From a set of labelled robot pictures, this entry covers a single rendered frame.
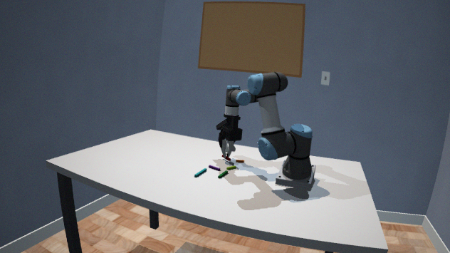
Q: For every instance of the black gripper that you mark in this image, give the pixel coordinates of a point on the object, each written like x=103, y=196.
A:
x=231, y=135

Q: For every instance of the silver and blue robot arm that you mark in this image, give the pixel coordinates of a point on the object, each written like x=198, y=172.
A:
x=275, y=143

